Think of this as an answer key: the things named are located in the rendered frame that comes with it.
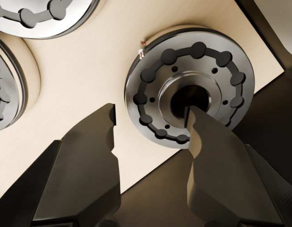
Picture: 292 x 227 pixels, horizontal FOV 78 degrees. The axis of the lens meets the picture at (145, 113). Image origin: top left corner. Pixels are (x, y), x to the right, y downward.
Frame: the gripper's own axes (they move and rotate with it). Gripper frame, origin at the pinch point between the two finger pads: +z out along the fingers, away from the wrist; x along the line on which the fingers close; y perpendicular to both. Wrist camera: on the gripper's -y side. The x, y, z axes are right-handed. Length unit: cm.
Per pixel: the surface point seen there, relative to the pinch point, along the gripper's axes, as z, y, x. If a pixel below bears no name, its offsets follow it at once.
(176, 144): 1.8, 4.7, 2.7
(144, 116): 2.1, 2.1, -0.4
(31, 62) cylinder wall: 4.3, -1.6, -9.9
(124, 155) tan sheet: 4.9, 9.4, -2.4
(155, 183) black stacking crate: 2.9, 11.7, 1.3
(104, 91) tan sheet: 4.9, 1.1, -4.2
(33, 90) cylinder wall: 3.5, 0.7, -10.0
